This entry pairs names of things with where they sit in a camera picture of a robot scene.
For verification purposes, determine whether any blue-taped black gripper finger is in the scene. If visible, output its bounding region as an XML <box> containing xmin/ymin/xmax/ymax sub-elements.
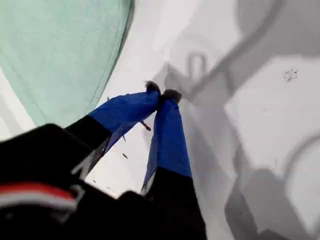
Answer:
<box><xmin>63</xmin><ymin>80</ymin><xmax>161</xmax><ymax>181</ymax></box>
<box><xmin>139</xmin><ymin>88</ymin><xmax>208</xmax><ymax>240</ymax></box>

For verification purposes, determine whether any pale green T-shirt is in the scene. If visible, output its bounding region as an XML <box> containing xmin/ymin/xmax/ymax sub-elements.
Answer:
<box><xmin>0</xmin><ymin>0</ymin><xmax>137</xmax><ymax>127</ymax></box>

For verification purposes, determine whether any red and white wire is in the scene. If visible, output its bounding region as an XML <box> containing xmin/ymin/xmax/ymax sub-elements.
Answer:
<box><xmin>0</xmin><ymin>181</ymin><xmax>78</xmax><ymax>211</ymax></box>

